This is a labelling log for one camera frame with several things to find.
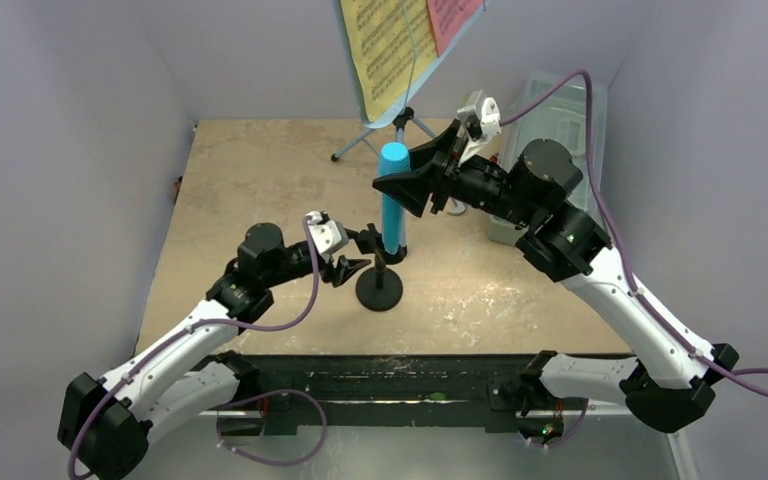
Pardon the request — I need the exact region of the teal microphone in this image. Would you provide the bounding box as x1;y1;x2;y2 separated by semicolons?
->
377;140;412;257

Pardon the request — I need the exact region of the black microphone desk stand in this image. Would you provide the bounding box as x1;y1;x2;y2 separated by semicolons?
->
355;223;404;312

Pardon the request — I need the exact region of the light blue music stand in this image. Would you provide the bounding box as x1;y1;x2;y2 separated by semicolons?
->
331;0;488;162

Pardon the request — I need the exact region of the yellow sheet music page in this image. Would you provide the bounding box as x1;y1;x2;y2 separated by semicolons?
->
337;0;438;123

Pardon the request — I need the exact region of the pink sheet music page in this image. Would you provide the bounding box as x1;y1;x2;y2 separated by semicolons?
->
426;0;486;57

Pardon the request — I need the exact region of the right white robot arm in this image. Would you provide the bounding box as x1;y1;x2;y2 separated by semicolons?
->
372;121;738;433

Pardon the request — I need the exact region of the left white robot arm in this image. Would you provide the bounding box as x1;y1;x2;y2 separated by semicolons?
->
57;211;381;479

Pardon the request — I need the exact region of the clear plastic storage box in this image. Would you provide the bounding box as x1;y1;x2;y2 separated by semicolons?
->
498;71;608;227

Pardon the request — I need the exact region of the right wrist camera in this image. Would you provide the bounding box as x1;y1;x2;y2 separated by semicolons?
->
456;90;501;165

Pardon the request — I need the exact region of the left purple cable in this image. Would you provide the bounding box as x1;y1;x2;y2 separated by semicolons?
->
65;213;323;480

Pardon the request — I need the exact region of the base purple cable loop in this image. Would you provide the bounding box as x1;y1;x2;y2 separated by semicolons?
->
215;389;328;468

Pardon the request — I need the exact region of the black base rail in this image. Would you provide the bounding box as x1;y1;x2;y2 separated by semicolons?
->
191;354;637;437

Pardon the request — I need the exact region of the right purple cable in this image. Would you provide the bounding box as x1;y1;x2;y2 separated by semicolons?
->
499;68;768;404

